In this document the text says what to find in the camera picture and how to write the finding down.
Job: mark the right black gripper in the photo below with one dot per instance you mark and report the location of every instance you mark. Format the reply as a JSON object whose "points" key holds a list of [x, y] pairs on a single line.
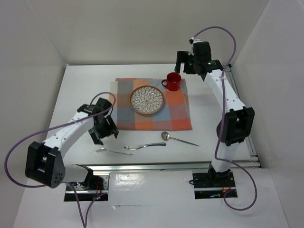
{"points": [[182, 57]]}

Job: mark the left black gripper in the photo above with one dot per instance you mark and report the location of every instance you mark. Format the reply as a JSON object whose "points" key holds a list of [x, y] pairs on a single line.
{"points": [[109, 130]]}

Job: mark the silver fork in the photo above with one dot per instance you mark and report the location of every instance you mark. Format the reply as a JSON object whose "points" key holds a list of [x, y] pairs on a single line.
{"points": [[107, 150]]}

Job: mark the red enamel mug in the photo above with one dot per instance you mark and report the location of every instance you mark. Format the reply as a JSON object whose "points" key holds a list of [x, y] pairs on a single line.
{"points": [[172, 81]]}

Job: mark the floral patterned plate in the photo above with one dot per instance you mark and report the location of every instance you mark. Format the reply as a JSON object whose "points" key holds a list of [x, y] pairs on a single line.
{"points": [[146, 100]]}

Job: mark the checkered orange grey cloth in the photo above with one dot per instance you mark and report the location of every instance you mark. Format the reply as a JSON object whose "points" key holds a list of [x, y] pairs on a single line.
{"points": [[173, 116]]}

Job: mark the silver spoon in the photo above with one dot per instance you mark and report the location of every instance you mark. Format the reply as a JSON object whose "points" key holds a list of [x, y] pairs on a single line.
{"points": [[165, 136]]}

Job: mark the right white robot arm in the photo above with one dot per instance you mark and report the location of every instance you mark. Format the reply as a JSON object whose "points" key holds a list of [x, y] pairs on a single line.
{"points": [[237, 119]]}

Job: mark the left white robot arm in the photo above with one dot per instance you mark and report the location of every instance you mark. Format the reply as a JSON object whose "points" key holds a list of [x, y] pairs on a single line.
{"points": [[44, 162]]}

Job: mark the silver knife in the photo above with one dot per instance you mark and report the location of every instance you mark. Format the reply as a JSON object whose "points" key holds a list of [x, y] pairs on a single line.
{"points": [[144, 145]]}

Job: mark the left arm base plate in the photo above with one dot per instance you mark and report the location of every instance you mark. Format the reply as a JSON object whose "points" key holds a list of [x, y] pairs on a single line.
{"points": [[99, 188]]}

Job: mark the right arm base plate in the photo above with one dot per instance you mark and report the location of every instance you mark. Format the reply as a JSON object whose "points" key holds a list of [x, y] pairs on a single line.
{"points": [[205, 189]]}

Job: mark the aluminium frame rail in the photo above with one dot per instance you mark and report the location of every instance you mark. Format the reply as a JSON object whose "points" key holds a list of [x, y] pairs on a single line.
{"points": [[234, 127]]}

